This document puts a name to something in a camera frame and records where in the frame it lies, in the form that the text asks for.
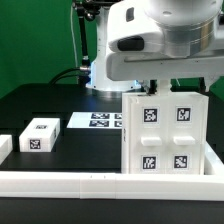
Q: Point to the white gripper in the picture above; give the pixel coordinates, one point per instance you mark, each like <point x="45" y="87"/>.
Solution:
<point x="143" y="67"/>

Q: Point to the white cabinet body box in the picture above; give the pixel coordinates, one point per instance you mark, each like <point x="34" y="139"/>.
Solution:
<point x="127" y="101"/>

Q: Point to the white cabinet door panel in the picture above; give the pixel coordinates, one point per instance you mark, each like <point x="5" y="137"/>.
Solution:
<point x="187" y="135"/>

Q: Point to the white cabinet top block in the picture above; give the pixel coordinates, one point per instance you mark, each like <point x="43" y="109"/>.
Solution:
<point x="40" y="135"/>

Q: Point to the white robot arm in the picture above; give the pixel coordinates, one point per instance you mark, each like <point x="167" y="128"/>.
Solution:
<point x="139" y="41"/>

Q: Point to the white base tag plate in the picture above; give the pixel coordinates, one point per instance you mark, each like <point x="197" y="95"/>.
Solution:
<point x="95" y="120"/>

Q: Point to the white U-shaped obstacle fence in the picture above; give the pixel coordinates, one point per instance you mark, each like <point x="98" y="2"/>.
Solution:
<point x="206" y="187"/>

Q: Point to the white block at left edge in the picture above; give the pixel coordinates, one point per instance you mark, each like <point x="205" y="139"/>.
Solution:
<point x="5" y="147"/>

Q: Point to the black camera stand pole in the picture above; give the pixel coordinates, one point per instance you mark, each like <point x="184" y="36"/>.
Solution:
<point x="87" y="10"/>

